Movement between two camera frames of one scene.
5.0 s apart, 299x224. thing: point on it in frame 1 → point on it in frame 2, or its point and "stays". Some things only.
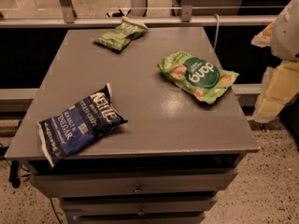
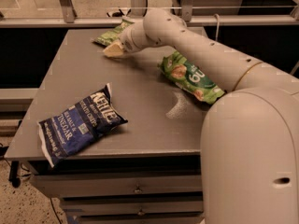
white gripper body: [287, 35] → [127, 42]
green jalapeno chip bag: [118, 36] stays
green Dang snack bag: [196, 76] stays
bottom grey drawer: [151, 217] stays
